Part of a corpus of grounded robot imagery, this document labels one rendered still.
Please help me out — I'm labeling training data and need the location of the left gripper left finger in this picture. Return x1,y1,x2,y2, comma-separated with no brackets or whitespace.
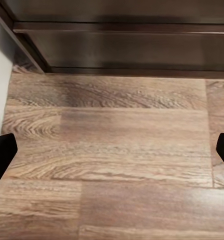
0,133,18,180

